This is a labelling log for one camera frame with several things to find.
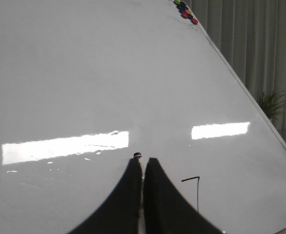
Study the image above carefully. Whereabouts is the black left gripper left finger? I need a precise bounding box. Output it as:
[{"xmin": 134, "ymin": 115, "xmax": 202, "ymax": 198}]
[{"xmin": 71, "ymin": 159, "xmax": 142, "ymax": 234}]

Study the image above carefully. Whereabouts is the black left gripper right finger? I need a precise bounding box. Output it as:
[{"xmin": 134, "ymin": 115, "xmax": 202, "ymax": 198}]
[{"xmin": 143, "ymin": 158, "xmax": 221, "ymax": 234}]

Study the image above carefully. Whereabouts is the silver pen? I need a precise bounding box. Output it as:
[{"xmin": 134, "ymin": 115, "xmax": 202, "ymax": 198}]
[{"xmin": 133, "ymin": 152, "xmax": 145, "ymax": 234}]

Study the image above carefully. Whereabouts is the large white whiteboard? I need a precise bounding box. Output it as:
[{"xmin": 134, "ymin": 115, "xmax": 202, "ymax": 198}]
[{"xmin": 0, "ymin": 0, "xmax": 286, "ymax": 234}]

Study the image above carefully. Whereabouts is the green potted plant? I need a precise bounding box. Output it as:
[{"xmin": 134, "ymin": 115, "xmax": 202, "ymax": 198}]
[{"xmin": 257, "ymin": 91, "xmax": 286, "ymax": 120}]

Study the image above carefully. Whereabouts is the red round magnet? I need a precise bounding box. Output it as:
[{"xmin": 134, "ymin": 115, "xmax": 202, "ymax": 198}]
[{"xmin": 190, "ymin": 18, "xmax": 199, "ymax": 25}]

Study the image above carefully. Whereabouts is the grey vertical curtain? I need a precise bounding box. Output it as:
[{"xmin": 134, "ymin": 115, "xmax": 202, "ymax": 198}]
[{"xmin": 188, "ymin": 0, "xmax": 286, "ymax": 129}]

